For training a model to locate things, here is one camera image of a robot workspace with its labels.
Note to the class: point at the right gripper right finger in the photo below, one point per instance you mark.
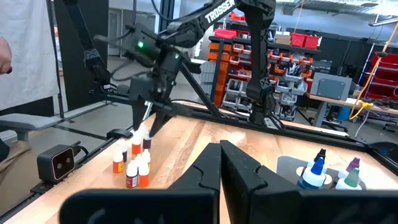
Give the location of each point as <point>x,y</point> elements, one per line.
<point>242,186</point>

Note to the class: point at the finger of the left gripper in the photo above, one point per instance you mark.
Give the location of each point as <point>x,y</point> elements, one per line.
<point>160,119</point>
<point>138,115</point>

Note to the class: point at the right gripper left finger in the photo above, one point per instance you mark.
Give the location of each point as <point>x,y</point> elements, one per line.
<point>199,174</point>

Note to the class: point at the purple small dropper bottle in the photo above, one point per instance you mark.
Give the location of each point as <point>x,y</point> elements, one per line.
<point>124,151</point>

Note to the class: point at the white-capped small dropper bottle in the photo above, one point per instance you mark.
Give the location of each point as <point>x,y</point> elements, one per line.
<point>138,158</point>

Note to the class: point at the white plastic storage bin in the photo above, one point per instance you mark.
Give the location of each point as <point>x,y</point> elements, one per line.
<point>286,165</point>

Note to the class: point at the orange small dropper bottle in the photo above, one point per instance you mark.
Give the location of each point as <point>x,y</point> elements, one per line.
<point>146,155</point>
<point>143,177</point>

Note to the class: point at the dark red small dropper bottle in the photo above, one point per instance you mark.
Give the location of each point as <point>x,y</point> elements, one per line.
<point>132,177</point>

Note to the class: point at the blue Chefmaster colour bottle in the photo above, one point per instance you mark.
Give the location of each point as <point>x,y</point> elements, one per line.
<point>314,177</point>

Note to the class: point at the green Chefmaster colour bottle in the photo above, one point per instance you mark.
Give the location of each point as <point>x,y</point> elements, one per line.
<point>353,177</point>

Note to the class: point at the purple Chefmaster colour bottle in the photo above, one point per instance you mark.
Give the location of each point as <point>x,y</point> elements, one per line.
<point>354,164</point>

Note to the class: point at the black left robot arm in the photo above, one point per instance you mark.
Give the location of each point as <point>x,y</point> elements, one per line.
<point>258,62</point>

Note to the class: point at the silver aluminium extrusion bar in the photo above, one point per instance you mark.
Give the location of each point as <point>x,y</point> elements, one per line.
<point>147,110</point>

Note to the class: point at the dark blue small dropper bottle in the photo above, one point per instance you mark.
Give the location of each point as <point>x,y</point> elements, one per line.
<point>146,141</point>

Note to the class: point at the black table clamp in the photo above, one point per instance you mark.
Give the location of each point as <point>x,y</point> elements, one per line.
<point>119,133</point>

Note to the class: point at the orange-red small dropper bottle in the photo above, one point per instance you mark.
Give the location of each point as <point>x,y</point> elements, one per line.
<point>118,163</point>

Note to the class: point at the black partition panel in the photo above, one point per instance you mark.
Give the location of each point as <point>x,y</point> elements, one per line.
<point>66,77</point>

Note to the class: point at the red plastic crate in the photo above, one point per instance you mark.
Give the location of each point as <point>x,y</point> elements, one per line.
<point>225,33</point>

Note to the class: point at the grey padded bench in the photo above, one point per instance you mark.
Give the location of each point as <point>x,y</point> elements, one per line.
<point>28,121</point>

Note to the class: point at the person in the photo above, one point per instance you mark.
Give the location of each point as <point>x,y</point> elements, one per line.
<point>25,53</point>

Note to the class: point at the wooden top workbench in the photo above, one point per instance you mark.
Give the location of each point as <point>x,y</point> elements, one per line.
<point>342,101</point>

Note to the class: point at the grey equipment box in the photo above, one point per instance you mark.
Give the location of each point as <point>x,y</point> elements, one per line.
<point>331,88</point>

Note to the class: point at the tan padded seat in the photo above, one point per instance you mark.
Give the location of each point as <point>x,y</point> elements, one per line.
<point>15,174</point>

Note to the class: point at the brown cardboard box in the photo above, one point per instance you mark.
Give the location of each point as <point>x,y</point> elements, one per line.
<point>283,37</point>

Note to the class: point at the person's hand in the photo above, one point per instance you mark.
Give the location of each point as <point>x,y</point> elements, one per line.
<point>3,56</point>

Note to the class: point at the red plastic bin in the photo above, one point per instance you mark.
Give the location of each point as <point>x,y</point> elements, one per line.
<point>298,40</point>
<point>311,42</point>

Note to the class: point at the red bin shelf rack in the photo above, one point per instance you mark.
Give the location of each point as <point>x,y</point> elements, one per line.
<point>385,73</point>

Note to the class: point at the black depth camera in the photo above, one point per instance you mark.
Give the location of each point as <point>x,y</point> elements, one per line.
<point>57,163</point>

